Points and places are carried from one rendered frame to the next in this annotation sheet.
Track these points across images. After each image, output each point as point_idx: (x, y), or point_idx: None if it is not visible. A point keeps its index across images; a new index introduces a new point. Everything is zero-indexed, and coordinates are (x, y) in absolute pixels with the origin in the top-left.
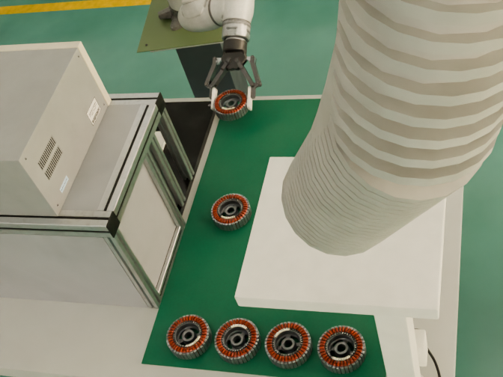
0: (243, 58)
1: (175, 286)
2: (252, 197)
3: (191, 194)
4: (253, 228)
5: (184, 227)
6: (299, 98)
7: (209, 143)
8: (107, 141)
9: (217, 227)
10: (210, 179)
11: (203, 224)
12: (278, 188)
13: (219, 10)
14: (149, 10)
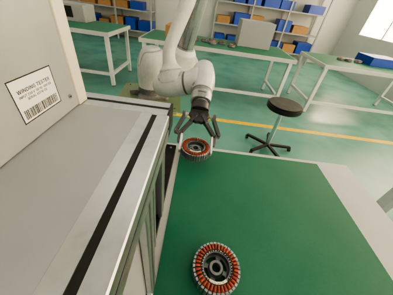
0: (207, 116)
1: None
2: (229, 245)
3: (159, 233)
4: None
5: (154, 288)
6: (236, 153)
7: (172, 178)
8: (54, 165)
9: (198, 291)
10: (179, 217)
11: (179, 283)
12: None
13: (192, 78)
14: (123, 88)
